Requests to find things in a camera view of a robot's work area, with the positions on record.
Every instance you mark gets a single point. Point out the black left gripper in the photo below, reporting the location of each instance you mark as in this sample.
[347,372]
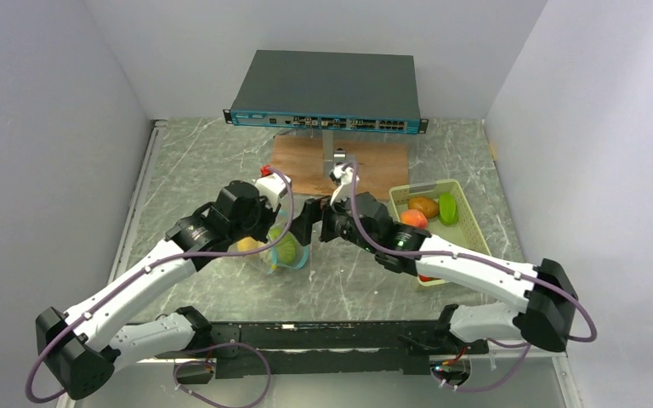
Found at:
[269,214]

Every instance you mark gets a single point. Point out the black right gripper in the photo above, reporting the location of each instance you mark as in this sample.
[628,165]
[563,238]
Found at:
[312,212]

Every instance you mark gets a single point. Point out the pale green cabbage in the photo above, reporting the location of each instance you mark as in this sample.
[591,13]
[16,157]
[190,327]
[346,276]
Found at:
[285,252]

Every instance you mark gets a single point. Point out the clear zip top bag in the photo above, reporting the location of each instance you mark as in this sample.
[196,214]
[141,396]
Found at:
[259,260]

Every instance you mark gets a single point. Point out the yellow star fruit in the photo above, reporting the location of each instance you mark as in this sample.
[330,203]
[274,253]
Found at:
[248,244]

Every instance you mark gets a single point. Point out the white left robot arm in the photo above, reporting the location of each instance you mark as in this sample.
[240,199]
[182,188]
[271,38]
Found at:
[85,345]

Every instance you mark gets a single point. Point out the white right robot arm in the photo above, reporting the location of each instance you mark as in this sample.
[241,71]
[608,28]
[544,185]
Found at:
[534,303]

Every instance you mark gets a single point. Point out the silver metal stand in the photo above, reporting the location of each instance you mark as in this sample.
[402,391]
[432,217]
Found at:
[333,156]

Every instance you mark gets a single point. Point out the brown wooden board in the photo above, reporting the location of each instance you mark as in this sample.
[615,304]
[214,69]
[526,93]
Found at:
[382,166]

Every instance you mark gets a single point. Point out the brown potato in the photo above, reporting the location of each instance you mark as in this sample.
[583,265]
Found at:
[428,207]

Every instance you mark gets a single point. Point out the red apple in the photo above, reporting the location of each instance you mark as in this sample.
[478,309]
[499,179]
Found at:
[426,278]

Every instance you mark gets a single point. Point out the pale green perforated basket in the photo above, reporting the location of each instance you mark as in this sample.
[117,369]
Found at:
[464,232]

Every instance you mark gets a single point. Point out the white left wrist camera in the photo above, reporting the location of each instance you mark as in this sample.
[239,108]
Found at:
[272,186]

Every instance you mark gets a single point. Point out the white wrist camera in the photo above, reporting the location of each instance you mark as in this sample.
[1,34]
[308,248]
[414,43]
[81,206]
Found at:
[344,176]
[272,186]

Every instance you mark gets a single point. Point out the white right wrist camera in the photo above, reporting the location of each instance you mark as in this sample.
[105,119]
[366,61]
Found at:
[344,176]

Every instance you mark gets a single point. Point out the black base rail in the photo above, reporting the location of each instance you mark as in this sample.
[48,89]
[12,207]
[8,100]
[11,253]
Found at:
[409,347]

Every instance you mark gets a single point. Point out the blue grey network switch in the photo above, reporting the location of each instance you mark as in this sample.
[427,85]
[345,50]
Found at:
[372,93]

